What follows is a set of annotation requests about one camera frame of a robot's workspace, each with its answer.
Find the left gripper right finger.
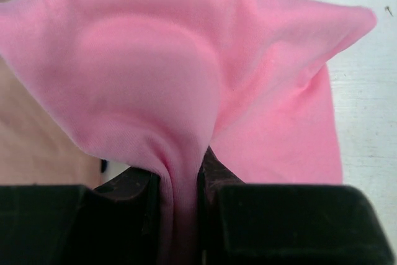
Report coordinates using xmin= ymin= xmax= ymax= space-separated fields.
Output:
xmin=197 ymin=150 xmax=396 ymax=264

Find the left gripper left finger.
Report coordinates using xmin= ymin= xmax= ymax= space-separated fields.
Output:
xmin=1 ymin=168 xmax=159 ymax=264

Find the folded dusty pink t shirt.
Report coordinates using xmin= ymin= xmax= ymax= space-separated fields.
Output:
xmin=1 ymin=0 xmax=102 ymax=188

